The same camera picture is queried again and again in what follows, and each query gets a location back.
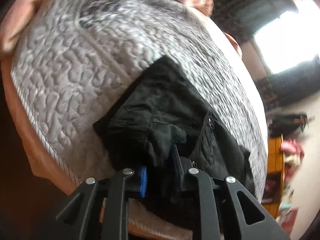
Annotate black pants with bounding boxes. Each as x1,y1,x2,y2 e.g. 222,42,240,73
93,56,255,228

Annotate orange wooden cabinet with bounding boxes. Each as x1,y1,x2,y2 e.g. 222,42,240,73
262,135,285,219

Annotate pink clothes pile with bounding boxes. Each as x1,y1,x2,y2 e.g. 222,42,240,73
280,139,305,183

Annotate pink pillow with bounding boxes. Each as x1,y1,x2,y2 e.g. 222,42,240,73
224,33,242,58

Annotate grey patterned quilted mattress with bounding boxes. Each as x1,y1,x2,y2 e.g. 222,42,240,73
10,0,268,240

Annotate dark patterned curtain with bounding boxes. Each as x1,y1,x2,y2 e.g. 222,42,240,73
211,0,319,111

